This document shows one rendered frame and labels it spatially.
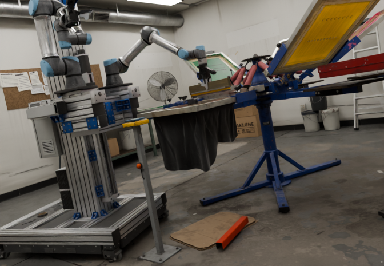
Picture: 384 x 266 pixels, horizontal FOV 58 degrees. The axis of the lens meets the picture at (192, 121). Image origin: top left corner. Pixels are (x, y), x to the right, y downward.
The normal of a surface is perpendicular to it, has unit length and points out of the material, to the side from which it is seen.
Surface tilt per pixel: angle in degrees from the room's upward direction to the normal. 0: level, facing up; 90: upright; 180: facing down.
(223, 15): 90
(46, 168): 90
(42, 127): 90
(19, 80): 89
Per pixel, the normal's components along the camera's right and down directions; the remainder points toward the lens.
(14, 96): 0.76, -0.08
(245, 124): -0.61, 0.17
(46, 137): -0.36, 0.14
